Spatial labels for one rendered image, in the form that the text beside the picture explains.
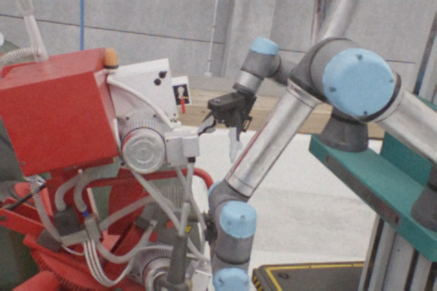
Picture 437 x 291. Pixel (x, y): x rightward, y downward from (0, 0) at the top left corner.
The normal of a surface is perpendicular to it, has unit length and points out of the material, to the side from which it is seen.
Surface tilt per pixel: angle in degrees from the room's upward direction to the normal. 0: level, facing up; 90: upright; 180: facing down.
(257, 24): 90
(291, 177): 90
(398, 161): 90
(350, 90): 86
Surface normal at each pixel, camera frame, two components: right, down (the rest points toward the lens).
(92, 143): 0.09, 0.36
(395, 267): -0.95, -0.02
